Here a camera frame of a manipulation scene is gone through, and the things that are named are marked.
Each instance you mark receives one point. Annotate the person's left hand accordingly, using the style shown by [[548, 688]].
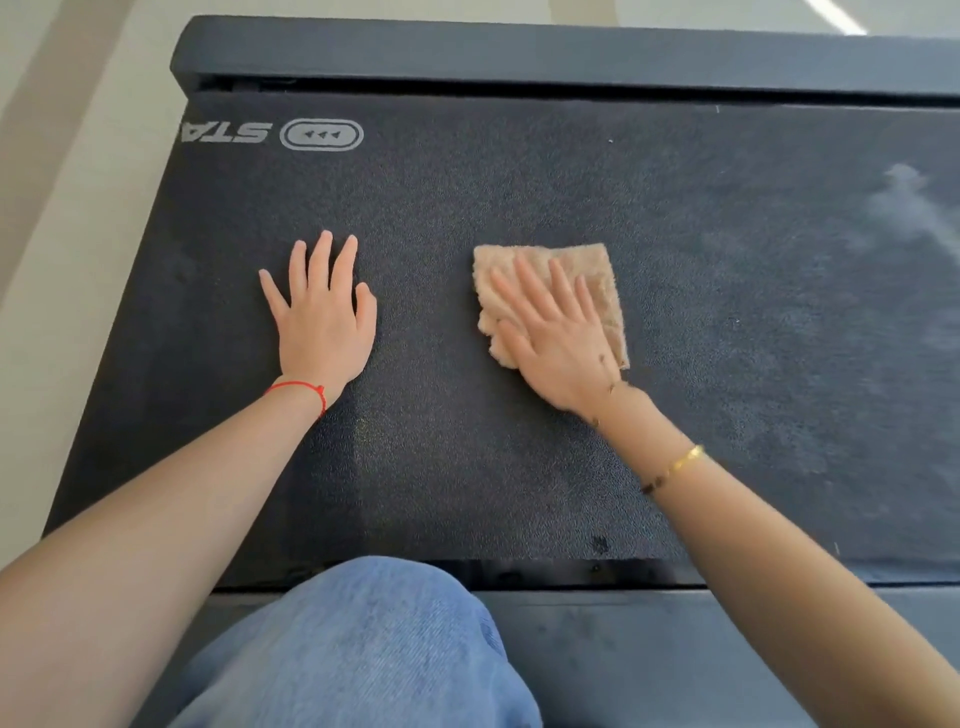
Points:
[[322, 337]]

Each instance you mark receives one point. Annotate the beige cleaning cloth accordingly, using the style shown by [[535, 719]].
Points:
[[592, 270]]

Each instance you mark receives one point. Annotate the person's right forearm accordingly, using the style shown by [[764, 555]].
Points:
[[787, 585]]

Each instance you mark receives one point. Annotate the black treadmill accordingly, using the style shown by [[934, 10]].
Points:
[[525, 187]]

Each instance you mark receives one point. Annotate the person's right hand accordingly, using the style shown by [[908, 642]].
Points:
[[570, 360]]

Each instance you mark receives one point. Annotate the person's blue jeans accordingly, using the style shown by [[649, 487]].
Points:
[[360, 652]]

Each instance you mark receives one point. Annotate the gold bangle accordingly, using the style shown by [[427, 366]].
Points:
[[686, 457]]

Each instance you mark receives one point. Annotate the person's left forearm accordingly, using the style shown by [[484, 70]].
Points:
[[150, 540]]

